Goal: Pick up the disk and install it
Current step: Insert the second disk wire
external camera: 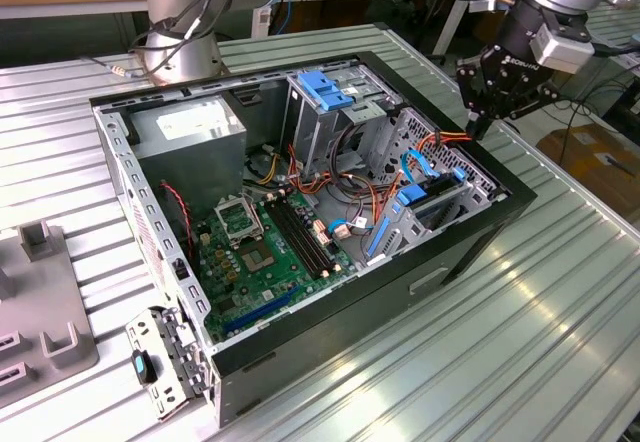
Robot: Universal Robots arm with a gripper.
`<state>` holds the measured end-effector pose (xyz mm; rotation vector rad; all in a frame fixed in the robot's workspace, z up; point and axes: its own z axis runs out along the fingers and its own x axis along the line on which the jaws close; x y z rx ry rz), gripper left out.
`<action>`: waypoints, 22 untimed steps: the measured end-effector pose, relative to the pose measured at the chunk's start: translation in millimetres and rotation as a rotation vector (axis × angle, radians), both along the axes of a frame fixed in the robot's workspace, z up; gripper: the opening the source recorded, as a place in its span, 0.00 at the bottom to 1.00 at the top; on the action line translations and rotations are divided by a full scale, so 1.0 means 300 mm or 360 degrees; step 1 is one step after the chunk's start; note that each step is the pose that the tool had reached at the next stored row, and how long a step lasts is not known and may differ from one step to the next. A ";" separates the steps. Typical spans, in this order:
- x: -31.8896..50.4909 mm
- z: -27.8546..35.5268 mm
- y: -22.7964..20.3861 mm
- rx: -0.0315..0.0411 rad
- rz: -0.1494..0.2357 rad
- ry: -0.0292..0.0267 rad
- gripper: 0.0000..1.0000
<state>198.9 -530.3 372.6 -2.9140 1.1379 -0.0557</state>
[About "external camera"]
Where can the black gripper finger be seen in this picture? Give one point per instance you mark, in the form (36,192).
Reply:
(530,99)
(470,87)

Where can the hard disk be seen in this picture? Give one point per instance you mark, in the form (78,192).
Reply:
(415,196)

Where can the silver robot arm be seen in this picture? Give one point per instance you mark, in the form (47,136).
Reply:
(170,22)

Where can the grey metal disk bay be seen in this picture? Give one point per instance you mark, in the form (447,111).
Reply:
(412,234)

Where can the black tripod stand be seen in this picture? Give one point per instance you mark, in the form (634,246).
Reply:
(434,17)

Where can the flat cardboard box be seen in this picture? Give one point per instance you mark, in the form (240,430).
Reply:
(590,157)

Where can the blue plastic bay latch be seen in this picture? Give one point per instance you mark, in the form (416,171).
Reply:
(325,93)

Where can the grey optical drive cage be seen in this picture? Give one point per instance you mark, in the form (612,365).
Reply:
(315,137)

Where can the black RAM slot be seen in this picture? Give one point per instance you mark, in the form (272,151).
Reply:
(311,232)
(297,238)
(304,235)
(290,242)

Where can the CPU socket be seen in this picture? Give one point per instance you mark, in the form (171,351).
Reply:
(256,259)

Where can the black open PC case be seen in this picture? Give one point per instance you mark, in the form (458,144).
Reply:
(350,337)

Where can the grey power supply unit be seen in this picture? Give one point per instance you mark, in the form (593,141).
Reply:
(190,162)

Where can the green motherboard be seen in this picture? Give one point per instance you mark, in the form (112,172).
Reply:
(260,292)

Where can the blue expansion slot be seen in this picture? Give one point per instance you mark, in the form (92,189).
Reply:
(260,309)

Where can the black case fan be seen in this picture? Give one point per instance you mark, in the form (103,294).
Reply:
(172,232)

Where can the black blue slot latch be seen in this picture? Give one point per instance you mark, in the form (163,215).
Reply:
(141,368)

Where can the grey parts rack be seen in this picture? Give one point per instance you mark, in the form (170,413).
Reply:
(45,292)

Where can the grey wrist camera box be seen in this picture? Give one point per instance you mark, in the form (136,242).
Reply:
(560,49)

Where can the metal slot bracket plate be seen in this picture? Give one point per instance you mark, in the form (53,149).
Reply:
(142,329)

